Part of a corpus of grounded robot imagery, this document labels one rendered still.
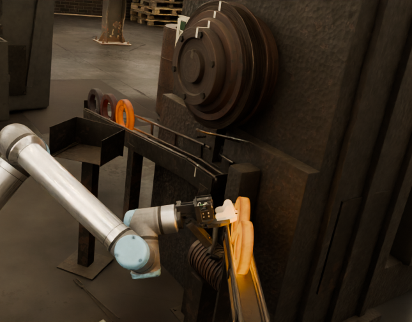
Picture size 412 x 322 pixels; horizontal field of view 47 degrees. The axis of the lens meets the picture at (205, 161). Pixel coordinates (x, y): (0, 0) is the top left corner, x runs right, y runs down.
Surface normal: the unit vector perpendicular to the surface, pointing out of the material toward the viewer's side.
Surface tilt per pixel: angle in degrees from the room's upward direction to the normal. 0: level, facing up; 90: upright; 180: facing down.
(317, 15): 90
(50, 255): 0
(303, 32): 90
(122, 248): 53
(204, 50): 90
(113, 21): 90
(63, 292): 1
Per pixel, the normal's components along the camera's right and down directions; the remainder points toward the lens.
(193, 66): -0.81, 0.11
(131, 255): -0.03, -0.27
